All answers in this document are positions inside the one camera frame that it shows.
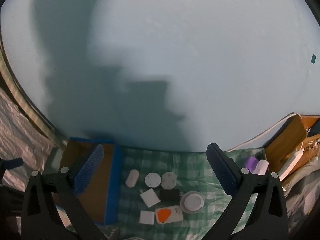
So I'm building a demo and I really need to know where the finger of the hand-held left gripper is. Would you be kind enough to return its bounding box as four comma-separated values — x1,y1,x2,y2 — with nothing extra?
4,158,23,170

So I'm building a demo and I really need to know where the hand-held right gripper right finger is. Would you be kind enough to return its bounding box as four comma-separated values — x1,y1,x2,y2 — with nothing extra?
206,143,288,240

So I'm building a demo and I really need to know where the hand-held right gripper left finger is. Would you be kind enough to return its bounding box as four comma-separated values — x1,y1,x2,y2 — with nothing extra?
21,144,108,240

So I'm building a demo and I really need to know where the blue cardboard box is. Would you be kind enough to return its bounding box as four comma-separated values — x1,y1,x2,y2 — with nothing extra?
60,137,123,226

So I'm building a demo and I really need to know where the white oval case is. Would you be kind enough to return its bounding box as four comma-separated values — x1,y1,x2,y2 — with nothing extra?
125,169,139,188

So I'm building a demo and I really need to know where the white octagonal device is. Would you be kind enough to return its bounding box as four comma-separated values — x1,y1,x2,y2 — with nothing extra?
161,172,177,190

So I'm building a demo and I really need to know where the black adapter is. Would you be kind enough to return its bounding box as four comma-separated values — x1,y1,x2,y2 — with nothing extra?
160,189,181,202

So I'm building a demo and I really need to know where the round white disc dark rim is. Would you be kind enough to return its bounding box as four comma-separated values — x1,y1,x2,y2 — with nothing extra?
145,172,161,188

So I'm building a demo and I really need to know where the white charger adapter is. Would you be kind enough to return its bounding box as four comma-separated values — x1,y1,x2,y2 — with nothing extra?
139,189,161,208

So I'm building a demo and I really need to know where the small white square device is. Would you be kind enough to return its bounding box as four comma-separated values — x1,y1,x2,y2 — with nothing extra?
139,211,155,224

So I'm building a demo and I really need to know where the purple device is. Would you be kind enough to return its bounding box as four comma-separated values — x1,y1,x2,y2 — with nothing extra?
244,156,260,174

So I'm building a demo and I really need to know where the silver foil blanket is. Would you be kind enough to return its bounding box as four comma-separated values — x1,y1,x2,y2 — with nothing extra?
0,86,60,192

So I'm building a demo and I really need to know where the green checked cloth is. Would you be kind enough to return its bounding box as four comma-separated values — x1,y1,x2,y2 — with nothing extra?
56,146,270,240

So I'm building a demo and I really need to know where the white rounded container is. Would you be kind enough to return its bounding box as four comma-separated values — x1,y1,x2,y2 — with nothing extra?
254,159,270,176

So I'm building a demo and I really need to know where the striped fabric edge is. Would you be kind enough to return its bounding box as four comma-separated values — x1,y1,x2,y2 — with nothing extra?
0,39,56,133

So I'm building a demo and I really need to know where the white flat device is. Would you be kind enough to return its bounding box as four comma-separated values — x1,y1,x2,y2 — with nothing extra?
277,148,313,181

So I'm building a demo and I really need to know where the wooden box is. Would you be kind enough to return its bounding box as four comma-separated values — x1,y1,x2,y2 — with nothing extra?
264,114,320,175

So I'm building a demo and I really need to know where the grey cloth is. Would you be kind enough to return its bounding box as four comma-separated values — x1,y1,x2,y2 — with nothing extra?
282,160,320,234

